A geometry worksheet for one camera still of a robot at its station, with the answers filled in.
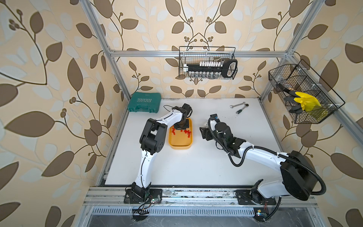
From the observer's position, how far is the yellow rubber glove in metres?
0.67

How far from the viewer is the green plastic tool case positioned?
1.12 m

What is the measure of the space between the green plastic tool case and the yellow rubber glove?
0.90 meters
